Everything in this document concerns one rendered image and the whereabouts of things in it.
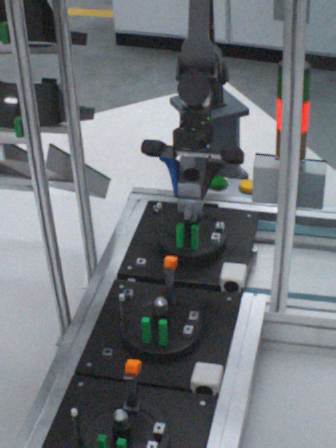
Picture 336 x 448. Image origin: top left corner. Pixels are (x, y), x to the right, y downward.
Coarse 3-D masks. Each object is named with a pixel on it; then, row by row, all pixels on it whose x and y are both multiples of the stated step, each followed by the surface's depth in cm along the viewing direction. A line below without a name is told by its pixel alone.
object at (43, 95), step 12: (0, 84) 114; (12, 84) 113; (36, 84) 117; (48, 84) 120; (0, 96) 114; (12, 96) 113; (36, 96) 118; (48, 96) 121; (60, 96) 125; (0, 108) 114; (12, 108) 113; (48, 108) 122; (60, 108) 126; (84, 108) 134; (0, 120) 115; (12, 120) 114; (48, 120) 123; (60, 120) 127; (84, 120) 135
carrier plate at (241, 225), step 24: (144, 216) 148; (168, 216) 148; (216, 216) 146; (240, 216) 146; (144, 240) 142; (240, 240) 139; (192, 264) 135; (216, 264) 134; (240, 264) 134; (216, 288) 130
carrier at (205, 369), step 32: (128, 288) 131; (160, 288) 130; (192, 288) 129; (128, 320) 121; (160, 320) 113; (192, 320) 118; (224, 320) 122; (96, 352) 118; (128, 352) 117; (160, 352) 114; (192, 352) 116; (224, 352) 115; (160, 384) 111; (192, 384) 109
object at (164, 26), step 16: (112, 0) 455; (128, 0) 448; (144, 0) 444; (160, 0) 440; (176, 0) 435; (224, 0) 422; (128, 16) 455; (144, 16) 451; (160, 16) 446; (176, 16) 442; (224, 16) 429; (128, 32) 464; (144, 32) 458; (160, 32) 453; (176, 32) 449; (224, 32) 435; (160, 48) 464; (176, 48) 459; (224, 48) 445
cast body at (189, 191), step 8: (192, 168) 132; (184, 176) 131; (192, 176) 130; (200, 176) 132; (184, 184) 130; (192, 184) 130; (200, 184) 130; (184, 192) 131; (192, 192) 131; (200, 192) 130; (184, 200) 131; (192, 200) 131; (200, 200) 131; (184, 208) 132; (192, 208) 132; (200, 208) 132; (184, 216) 131
